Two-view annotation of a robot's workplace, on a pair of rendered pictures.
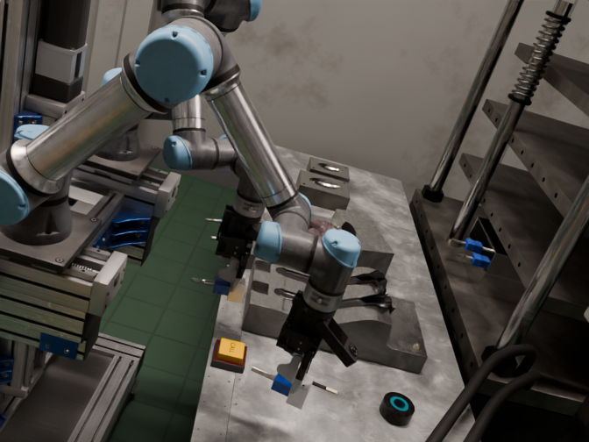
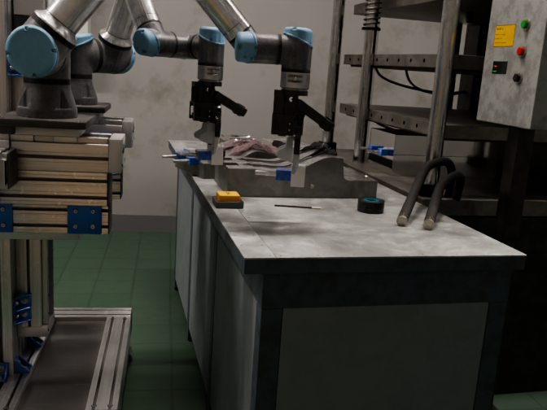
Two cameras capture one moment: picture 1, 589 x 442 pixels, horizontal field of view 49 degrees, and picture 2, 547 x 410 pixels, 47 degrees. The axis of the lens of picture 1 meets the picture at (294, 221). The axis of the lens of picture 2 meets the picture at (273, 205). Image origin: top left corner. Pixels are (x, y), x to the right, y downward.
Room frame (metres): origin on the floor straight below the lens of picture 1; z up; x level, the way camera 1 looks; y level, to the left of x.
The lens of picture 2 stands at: (-0.53, 0.15, 1.21)
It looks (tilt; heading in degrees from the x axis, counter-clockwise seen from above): 12 degrees down; 353
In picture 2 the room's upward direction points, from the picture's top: 4 degrees clockwise
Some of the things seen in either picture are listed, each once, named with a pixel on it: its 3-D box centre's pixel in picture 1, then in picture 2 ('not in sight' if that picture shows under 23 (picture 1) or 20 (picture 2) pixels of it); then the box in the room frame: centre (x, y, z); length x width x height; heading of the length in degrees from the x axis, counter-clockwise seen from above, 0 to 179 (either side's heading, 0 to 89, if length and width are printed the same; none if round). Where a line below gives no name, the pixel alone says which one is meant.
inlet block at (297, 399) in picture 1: (280, 381); (279, 173); (1.09, -0.08, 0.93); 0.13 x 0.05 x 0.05; 81
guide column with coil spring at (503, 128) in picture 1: (485, 174); (365, 95); (2.38, -0.63, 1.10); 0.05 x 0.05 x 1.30
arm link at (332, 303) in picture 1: (322, 295); (295, 81); (1.09, -0.10, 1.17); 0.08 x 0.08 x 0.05
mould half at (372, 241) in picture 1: (307, 238); (248, 156); (1.90, -0.06, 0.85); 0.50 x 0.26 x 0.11; 114
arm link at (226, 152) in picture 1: (231, 154); (185, 45); (1.43, 0.19, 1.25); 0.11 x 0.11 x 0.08; 40
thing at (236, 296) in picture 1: (217, 284); (199, 154); (1.36, 0.13, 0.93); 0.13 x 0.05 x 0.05; 103
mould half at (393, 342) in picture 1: (337, 304); (294, 170); (1.55, -0.19, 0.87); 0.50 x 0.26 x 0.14; 97
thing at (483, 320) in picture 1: (541, 294); (439, 176); (2.25, -0.99, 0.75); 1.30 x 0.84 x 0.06; 7
